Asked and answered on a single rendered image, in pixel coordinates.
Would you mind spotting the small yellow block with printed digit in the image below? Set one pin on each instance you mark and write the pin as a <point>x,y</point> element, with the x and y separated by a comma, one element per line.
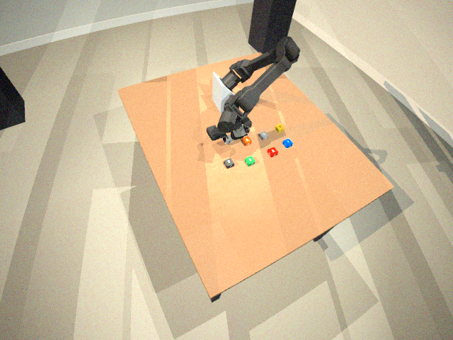
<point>279,128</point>

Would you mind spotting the red block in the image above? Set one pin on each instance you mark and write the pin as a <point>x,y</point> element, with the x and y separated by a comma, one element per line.
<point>272,152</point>

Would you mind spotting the green block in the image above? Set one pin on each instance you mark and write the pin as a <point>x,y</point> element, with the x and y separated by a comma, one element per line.
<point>250,161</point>

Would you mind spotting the blue block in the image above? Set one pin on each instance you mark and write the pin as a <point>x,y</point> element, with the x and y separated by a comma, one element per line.
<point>287,143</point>

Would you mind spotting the orange block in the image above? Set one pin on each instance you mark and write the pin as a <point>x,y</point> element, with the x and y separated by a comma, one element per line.
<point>246,141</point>

